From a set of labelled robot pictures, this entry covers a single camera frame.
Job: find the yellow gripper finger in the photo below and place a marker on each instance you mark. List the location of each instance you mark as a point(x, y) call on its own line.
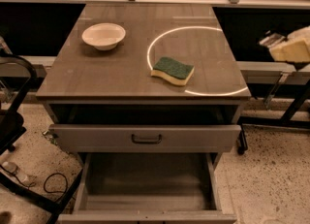
point(302, 32)
point(296, 51)

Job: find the grey drawer cabinet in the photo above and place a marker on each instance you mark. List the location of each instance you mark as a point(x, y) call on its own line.
point(114, 87)

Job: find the open grey lower drawer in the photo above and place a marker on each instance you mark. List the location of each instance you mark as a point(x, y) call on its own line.
point(147, 188)

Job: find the grey upper drawer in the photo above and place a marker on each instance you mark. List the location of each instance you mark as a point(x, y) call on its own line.
point(117, 138)

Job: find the black metal stand leg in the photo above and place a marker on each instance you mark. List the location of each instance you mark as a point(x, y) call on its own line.
point(286, 119)

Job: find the green yellow sponge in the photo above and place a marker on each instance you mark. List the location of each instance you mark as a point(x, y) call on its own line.
point(172, 71)

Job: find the white bowl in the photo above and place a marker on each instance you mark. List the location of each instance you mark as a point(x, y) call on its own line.
point(104, 36)

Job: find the black drawer handle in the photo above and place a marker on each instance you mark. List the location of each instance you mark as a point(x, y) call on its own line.
point(146, 140)

